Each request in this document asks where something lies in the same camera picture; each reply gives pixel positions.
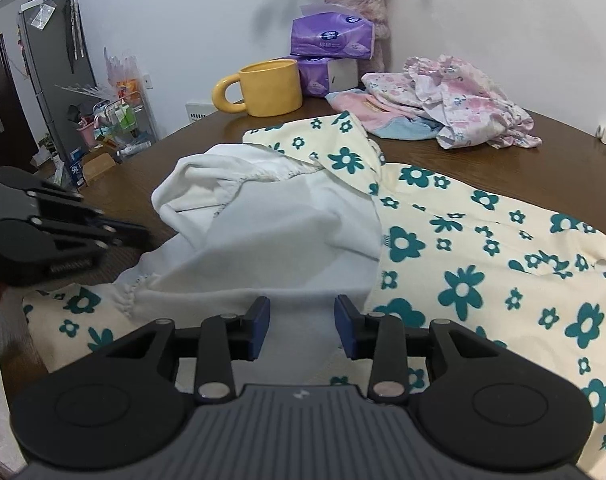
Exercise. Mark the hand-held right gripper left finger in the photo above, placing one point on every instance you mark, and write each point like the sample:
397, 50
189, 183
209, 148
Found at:
260, 327

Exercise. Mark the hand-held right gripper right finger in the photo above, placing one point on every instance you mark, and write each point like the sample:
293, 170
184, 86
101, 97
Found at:
345, 327

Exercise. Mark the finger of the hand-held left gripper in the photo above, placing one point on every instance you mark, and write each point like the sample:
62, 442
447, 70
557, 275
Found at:
118, 237
58, 195

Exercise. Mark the cream green-flowered garment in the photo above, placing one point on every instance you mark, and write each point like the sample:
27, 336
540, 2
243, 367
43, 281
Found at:
483, 265

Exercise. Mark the cardboard box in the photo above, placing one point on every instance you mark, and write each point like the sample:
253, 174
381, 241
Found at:
98, 165

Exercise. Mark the storage cart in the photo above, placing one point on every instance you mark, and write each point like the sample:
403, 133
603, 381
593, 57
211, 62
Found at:
123, 120

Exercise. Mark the dark door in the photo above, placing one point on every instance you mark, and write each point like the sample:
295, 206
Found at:
3, 110

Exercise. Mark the grey refrigerator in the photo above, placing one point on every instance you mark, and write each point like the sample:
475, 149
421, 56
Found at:
53, 60

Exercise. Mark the yellow mug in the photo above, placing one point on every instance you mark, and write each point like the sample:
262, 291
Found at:
273, 87

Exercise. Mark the pink and blue garment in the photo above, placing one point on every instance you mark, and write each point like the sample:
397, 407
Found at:
383, 112

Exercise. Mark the purple tissue pack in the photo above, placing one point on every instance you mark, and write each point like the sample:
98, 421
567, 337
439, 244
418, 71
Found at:
328, 35
315, 77

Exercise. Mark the pink floral garment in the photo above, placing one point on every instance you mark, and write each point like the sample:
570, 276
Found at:
463, 95

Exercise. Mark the purple fuzzy vase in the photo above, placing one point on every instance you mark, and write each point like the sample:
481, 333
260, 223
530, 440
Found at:
355, 5

